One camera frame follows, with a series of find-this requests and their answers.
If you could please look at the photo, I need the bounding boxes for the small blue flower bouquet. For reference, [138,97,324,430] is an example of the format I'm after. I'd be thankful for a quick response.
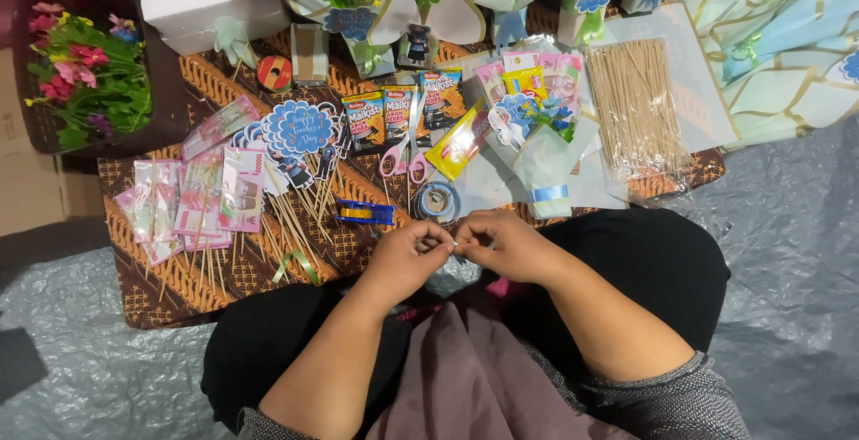
[486,91,602,220]

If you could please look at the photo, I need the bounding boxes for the pink handled scissors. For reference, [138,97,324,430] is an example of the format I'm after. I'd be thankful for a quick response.
[378,86,435,185]

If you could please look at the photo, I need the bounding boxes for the bunch of blue paper toppers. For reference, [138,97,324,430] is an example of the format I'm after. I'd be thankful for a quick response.
[230,99,353,246]

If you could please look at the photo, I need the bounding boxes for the blue cracker box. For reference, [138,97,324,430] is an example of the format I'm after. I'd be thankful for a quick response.
[419,68,467,130]
[341,91,387,153]
[380,85,432,148]

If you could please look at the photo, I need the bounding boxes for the pile of wrapped banknote skewers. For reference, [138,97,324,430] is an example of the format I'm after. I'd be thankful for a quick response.
[113,94,268,301]

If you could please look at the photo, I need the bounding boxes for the bouquet with figure topper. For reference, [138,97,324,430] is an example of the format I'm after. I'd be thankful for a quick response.
[368,0,488,70]

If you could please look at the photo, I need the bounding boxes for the person's legs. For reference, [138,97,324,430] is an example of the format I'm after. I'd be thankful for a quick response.
[200,207,734,440]

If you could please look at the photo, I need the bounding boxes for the person's right hand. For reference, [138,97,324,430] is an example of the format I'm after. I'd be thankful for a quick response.
[454,209,573,288]

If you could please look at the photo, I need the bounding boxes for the bunch of artificial flowers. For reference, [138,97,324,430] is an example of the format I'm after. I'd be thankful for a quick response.
[24,1,154,151]

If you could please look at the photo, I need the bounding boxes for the cardboard box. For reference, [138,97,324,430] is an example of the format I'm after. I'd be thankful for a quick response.
[0,47,107,238]

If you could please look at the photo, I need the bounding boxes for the bag of bamboo skewers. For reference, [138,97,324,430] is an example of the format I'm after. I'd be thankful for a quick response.
[584,38,693,191]

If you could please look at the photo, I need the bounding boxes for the blue tape dispenser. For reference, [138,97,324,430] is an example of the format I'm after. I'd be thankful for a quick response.
[334,199,397,227]

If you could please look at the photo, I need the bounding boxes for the light blue ribbon roll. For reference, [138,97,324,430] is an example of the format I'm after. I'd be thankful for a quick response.
[411,181,463,224]

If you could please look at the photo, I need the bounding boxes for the red tape roll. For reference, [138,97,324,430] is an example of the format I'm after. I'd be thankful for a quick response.
[256,55,295,93]

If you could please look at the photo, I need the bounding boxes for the green ribbon piece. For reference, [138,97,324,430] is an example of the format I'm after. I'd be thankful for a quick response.
[271,250,322,287]

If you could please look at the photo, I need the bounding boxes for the yellow snack packet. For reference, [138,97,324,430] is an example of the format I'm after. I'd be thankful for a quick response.
[424,100,495,182]

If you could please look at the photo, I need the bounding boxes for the brown batik cloth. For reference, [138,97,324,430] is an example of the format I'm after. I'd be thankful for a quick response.
[97,4,727,331]

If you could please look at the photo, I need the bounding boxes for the person's left hand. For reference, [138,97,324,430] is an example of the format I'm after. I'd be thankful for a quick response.
[364,220,456,309]

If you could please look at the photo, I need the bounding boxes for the heap of pink snack packets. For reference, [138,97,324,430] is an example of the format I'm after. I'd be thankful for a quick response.
[475,50,586,118]

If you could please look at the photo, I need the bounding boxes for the brown striped small box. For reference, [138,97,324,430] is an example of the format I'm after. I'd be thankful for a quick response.
[290,22,330,88]

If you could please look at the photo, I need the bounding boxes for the pile of pastel wrapping paper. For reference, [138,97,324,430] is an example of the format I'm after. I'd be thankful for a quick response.
[671,0,859,152]

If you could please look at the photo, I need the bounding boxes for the grey plastic sheet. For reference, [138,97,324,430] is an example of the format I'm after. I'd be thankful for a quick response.
[0,114,859,440]

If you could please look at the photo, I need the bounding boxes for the dark brown tray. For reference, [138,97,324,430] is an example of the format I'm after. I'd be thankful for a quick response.
[12,0,192,159]

